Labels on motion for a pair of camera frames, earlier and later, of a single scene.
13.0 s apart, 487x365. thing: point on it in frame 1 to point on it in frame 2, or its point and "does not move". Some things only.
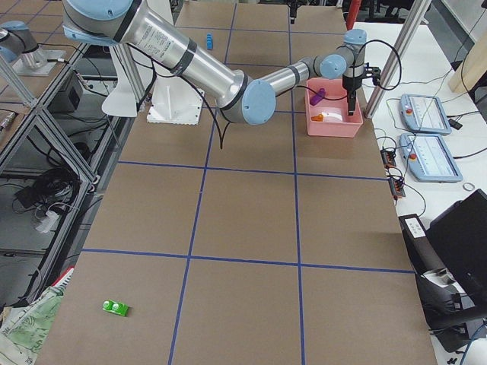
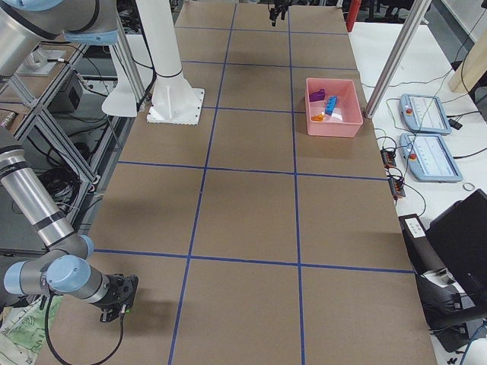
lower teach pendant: (428, 159) does not move
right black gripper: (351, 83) to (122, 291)
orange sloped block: (319, 118) does not move
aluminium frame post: (415, 14) does not move
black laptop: (458, 236) does not move
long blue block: (209, 41) to (330, 105)
